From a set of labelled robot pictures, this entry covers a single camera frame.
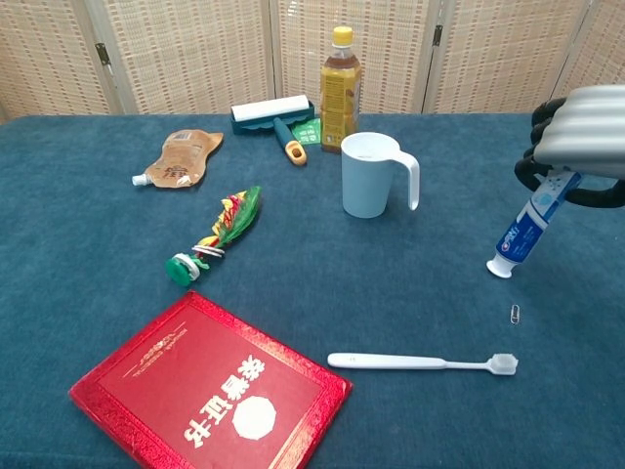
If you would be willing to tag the yellow tea bottle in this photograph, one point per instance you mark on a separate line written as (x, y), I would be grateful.
(339, 98)

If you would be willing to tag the blue white toothpaste tube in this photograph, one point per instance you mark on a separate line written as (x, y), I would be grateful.
(525, 229)

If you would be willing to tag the woven folding screen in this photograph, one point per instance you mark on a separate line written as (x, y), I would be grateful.
(195, 49)

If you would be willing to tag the blue table cloth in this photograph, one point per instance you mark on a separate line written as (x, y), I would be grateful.
(97, 244)

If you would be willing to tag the silver paper clip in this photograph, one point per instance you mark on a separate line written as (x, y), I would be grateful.
(513, 317)

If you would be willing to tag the black screen hinge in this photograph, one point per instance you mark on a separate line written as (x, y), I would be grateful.
(438, 35)

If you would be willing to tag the red certificate book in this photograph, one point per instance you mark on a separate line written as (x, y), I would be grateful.
(205, 381)

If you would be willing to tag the white toothbrush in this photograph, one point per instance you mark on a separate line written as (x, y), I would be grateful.
(390, 361)

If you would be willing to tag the colourful feather shuttlecock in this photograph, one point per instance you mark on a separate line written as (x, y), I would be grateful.
(234, 220)

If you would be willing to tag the brown spout pouch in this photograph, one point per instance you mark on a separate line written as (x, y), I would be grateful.
(180, 156)

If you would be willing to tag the teal lint roller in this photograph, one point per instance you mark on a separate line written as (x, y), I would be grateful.
(271, 110)

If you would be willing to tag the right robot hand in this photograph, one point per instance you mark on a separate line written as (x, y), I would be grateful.
(586, 132)

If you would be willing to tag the green sachet packet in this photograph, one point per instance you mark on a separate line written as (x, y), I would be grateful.
(306, 133)

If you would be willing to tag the brass screen hinge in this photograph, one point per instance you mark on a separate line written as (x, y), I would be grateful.
(101, 53)

